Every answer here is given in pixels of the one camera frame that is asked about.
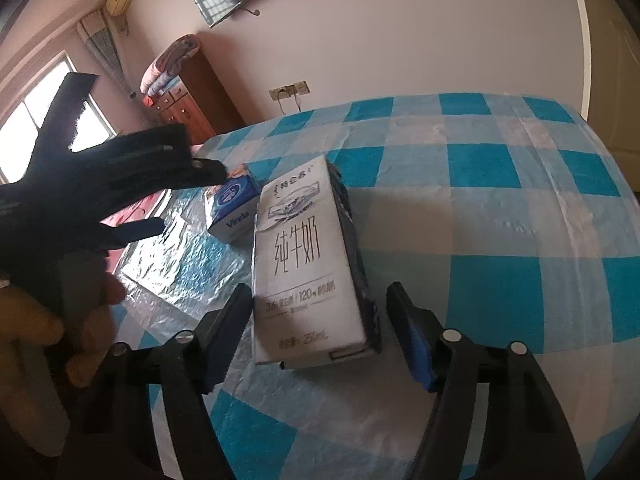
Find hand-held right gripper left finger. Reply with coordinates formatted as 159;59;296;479
55;282;253;480

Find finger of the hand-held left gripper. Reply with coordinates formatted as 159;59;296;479
97;216;167;252
100;124;228;197

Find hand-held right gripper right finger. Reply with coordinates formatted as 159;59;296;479
386;282;586;480

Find blue white tissue pack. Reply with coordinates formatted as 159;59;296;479
206;164;262;245

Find white milk carton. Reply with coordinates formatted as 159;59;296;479
251;154;385;368

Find person's left hand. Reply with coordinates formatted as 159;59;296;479
0;272;127;388

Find pink bedsheet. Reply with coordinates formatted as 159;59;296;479
102;192;173;226

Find crinkled clear plastic sheet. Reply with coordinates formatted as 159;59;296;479
112;180;256;321

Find wooden cabinet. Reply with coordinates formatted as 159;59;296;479
150;50;246;143

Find window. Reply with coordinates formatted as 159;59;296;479
0;50;118;183

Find folded blankets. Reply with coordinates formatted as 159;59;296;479
140;34;201;97

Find grey curtain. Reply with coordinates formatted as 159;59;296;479
80;10;151;128

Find blue checkered sheet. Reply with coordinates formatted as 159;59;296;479
107;92;640;480

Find white door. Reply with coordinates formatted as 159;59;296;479
565;0;640;191

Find wall socket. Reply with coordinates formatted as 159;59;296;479
269;80;312;101

